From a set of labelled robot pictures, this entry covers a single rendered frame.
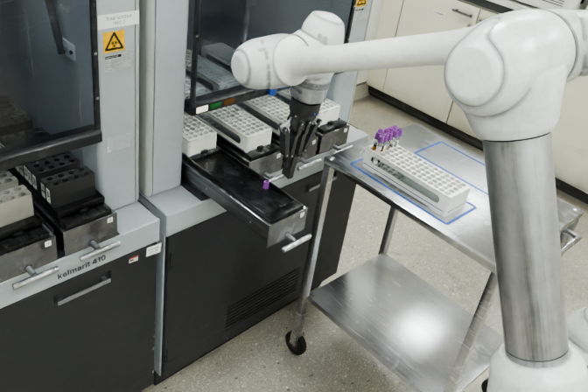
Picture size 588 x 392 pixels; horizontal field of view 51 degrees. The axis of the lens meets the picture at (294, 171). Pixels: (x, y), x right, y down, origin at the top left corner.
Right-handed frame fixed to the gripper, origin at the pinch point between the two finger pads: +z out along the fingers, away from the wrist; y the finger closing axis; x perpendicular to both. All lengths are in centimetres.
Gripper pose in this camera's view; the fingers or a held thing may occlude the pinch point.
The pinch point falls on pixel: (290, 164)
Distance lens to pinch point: 160.7
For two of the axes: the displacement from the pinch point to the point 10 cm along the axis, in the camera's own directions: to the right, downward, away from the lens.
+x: 6.2, 5.5, -5.6
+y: -7.6, 2.2, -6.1
